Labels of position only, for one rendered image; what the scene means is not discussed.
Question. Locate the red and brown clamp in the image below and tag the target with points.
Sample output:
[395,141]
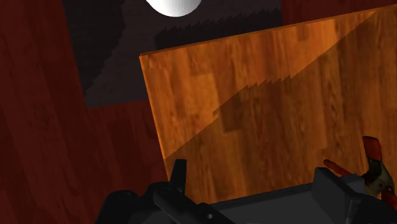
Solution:
[376,173]

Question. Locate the orange wooden table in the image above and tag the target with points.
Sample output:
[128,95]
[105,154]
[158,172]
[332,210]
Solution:
[279,108]

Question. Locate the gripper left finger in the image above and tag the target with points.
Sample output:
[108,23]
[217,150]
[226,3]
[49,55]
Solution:
[173,198]

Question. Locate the dark robot stand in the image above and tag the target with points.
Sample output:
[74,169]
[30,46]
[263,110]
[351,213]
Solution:
[130,62]

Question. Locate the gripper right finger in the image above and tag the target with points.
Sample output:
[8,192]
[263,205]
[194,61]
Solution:
[338,195]

